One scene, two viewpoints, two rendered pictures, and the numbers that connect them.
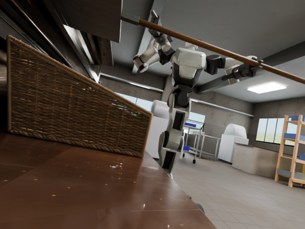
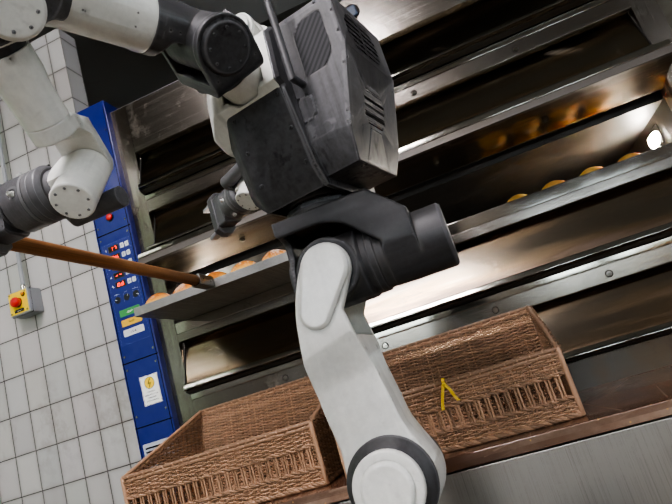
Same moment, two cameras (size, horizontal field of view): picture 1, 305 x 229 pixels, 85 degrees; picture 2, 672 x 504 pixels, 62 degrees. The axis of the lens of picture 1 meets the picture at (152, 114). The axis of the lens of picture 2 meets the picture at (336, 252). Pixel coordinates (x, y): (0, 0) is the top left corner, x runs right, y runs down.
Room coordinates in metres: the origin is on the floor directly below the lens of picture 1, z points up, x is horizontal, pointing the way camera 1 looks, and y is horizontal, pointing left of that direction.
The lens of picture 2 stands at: (1.83, -1.09, 0.78)
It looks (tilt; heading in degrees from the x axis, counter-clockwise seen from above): 13 degrees up; 114
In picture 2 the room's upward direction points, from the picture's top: 17 degrees counter-clockwise
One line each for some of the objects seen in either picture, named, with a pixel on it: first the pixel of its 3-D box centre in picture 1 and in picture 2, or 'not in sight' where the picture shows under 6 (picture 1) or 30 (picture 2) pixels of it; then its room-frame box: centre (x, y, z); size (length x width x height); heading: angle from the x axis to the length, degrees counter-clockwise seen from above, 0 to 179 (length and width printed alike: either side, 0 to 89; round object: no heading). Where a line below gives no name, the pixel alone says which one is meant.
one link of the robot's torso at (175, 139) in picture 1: (175, 121); (366, 379); (1.42, -0.21, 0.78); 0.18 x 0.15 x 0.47; 101
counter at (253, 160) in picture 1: (271, 162); not in sight; (6.01, -4.53, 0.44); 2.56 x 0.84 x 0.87; 101
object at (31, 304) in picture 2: not in sight; (25, 303); (-0.17, 0.34, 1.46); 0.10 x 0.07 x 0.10; 10
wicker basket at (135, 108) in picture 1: (91, 107); (251, 440); (0.78, 0.28, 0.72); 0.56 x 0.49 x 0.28; 12
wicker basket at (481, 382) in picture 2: not in sight; (449, 381); (1.37, 0.40, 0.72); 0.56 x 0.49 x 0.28; 11
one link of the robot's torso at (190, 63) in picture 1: (186, 69); (308, 117); (1.46, -0.21, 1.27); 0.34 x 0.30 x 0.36; 88
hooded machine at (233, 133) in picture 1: (233, 143); not in sight; (7.12, -3.66, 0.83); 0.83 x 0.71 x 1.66; 15
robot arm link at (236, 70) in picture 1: (246, 69); (11, 210); (1.06, -0.54, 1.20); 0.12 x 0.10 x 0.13; 11
